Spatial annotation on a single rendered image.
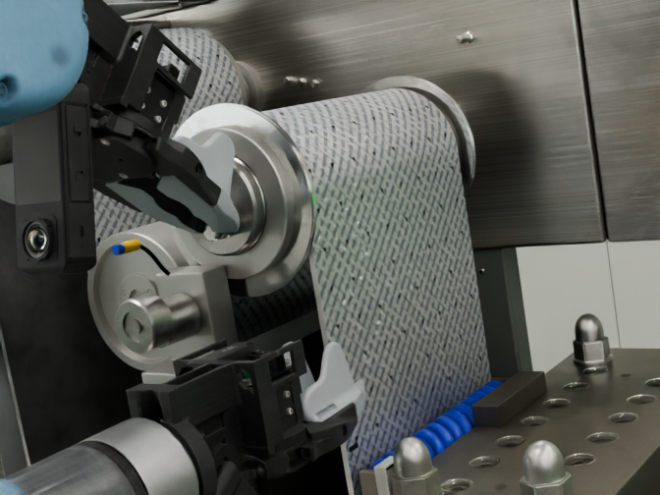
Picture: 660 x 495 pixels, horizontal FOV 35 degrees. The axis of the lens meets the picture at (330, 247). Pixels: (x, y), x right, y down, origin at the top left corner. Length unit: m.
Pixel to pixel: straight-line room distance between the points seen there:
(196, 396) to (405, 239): 0.29
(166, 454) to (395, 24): 0.59
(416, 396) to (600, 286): 2.74
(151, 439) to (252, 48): 0.65
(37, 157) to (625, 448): 0.46
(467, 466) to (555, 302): 2.89
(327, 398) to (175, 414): 0.15
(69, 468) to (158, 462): 0.05
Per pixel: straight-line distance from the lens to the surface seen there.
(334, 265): 0.79
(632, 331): 3.61
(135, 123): 0.66
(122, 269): 0.90
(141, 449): 0.62
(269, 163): 0.76
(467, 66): 1.05
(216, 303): 0.80
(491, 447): 0.84
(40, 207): 0.65
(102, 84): 0.68
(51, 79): 0.43
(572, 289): 3.65
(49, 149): 0.64
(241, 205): 0.77
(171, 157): 0.67
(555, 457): 0.71
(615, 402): 0.92
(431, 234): 0.91
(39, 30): 0.43
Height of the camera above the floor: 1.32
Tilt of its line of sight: 8 degrees down
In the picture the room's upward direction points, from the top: 9 degrees counter-clockwise
